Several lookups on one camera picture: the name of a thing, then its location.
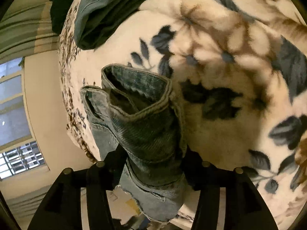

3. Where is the dark green folded garment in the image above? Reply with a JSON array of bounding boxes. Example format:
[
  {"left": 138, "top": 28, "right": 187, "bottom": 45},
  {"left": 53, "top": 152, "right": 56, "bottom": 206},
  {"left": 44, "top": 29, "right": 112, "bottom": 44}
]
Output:
[{"left": 50, "top": 0, "right": 145, "bottom": 50}]

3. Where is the floral fleece blanket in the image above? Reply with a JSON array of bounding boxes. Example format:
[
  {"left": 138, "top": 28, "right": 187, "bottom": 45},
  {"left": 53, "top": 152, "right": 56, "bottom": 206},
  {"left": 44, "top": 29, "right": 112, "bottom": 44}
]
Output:
[{"left": 59, "top": 0, "right": 306, "bottom": 229}]

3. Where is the striped curtain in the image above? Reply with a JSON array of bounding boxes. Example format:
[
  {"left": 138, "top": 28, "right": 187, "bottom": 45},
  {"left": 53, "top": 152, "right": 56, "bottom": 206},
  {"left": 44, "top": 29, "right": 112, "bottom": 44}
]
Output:
[{"left": 1, "top": 1, "right": 59, "bottom": 64}]

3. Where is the blue frayed denim pant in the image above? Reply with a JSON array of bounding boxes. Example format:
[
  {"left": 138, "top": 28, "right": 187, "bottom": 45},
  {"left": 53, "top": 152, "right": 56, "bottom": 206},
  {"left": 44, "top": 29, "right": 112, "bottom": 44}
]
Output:
[{"left": 80, "top": 64, "right": 187, "bottom": 222}]

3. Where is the window with metal grille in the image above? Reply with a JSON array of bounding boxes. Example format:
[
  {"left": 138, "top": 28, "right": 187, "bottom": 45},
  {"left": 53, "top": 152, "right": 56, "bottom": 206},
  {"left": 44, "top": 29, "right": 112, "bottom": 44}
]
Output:
[{"left": 0, "top": 57, "right": 46, "bottom": 180}]

